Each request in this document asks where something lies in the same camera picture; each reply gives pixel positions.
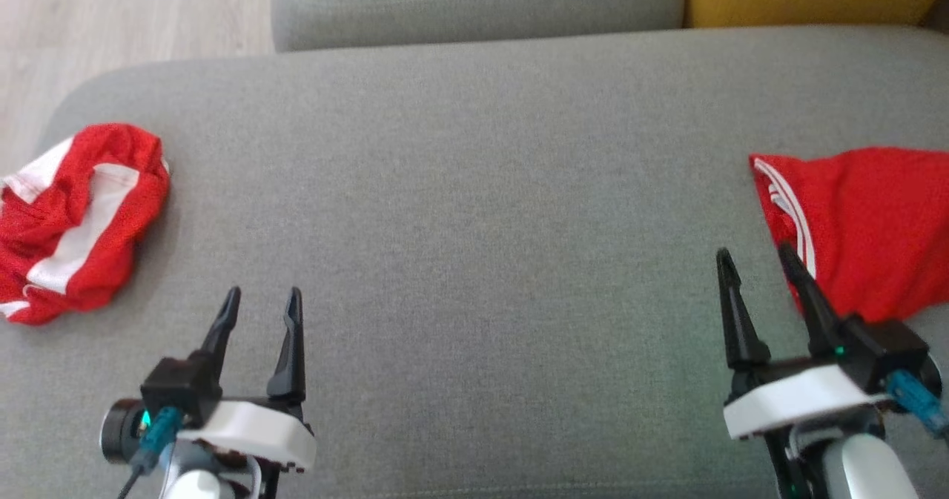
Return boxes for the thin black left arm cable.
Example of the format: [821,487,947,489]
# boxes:
[113,466,151,499]

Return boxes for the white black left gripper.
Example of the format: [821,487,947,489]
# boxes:
[175,285,320,475]

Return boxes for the teal left cable connector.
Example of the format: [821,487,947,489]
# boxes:
[132,405,186,472]

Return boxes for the red white basketball jersey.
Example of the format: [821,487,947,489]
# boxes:
[747,145,949,327]

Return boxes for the grey sofa back cushion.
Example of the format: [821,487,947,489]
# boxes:
[270,0,687,54]

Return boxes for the grey fabric sofa seat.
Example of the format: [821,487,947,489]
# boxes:
[0,24,949,499]

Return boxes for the red white basketball shorts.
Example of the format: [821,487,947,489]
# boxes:
[0,122,172,328]

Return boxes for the teal right cable connector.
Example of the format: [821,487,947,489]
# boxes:
[884,368,949,438]

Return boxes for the teal cable connector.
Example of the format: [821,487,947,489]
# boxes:
[884,368,949,438]
[132,405,186,472]

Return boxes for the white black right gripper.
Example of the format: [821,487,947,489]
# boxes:
[714,241,896,442]

